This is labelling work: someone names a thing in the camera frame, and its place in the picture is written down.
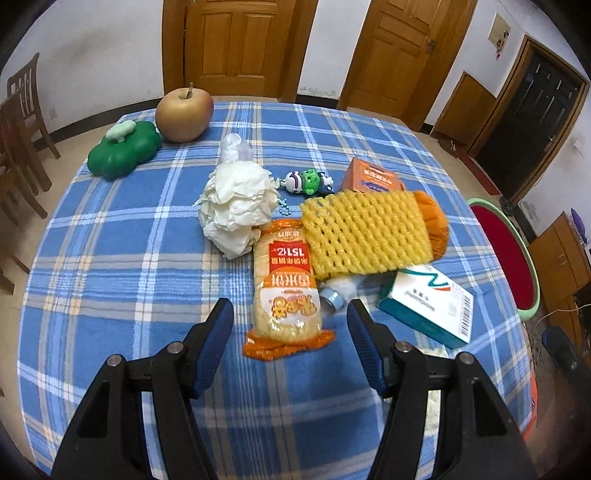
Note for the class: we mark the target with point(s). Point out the brown apple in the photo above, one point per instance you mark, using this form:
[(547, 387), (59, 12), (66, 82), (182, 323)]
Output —
[(184, 115)]

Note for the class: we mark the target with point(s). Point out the small clear bottle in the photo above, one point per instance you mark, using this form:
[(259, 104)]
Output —
[(339, 290)]

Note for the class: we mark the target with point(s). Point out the black shoes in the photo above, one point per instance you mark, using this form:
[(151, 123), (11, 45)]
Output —
[(508, 205)]

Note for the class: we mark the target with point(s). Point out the white crumpled plastic bag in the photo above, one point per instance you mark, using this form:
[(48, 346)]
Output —
[(235, 198)]

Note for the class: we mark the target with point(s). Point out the wooden chair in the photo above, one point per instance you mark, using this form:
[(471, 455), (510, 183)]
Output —
[(18, 152), (27, 87)]

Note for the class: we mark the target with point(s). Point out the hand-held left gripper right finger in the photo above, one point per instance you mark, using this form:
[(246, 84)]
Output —
[(364, 341)]

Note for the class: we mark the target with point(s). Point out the purple object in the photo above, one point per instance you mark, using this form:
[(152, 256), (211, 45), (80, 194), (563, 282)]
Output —
[(577, 218)]

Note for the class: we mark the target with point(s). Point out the wall fuse box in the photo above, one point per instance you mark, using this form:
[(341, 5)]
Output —
[(500, 31)]

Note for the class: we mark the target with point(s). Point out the green basin with red inside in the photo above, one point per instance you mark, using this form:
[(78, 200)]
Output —
[(508, 258)]

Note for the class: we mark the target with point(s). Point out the orange snack packet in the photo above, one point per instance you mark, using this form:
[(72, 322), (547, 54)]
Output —
[(286, 304)]

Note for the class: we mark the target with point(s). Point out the white and teal medicine box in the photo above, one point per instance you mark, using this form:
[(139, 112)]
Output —
[(429, 300)]

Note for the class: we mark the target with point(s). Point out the yellow foam fruit net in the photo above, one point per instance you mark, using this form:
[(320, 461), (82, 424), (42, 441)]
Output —
[(364, 230)]

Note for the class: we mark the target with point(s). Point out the green pepper-shaped toy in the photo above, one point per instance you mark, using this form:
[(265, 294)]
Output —
[(124, 154)]

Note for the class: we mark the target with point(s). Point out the wooden low cabinet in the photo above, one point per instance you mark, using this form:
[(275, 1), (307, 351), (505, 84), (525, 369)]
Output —
[(561, 258)]

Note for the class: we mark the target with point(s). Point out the black entrance door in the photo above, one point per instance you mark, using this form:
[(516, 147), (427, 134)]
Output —
[(531, 120)]

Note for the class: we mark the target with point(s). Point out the wooden door with latch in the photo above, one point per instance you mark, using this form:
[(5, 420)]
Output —
[(397, 50)]

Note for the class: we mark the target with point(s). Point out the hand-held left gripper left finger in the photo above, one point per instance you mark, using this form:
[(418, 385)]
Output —
[(214, 341)]

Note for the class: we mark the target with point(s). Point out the red doormat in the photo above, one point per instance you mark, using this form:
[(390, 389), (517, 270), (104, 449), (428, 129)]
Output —
[(480, 173)]

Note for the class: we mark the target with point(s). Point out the small wooden wall panel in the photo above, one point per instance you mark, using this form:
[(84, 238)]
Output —
[(466, 108)]

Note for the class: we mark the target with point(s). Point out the blue plaid tablecloth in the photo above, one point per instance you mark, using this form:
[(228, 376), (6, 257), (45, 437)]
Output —
[(115, 258)]

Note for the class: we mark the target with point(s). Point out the orange rounded object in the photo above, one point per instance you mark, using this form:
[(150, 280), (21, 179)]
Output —
[(434, 221)]

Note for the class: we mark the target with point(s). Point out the orange cardboard box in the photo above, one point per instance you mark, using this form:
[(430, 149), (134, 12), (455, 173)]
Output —
[(369, 177)]

